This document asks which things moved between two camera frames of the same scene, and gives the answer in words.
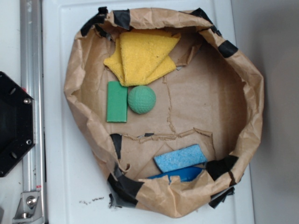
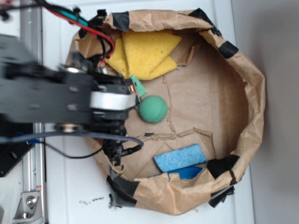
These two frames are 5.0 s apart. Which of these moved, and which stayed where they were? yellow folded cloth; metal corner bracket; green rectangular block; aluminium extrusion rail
Moved: green rectangular block
Stayed: yellow folded cloth; metal corner bracket; aluminium extrusion rail
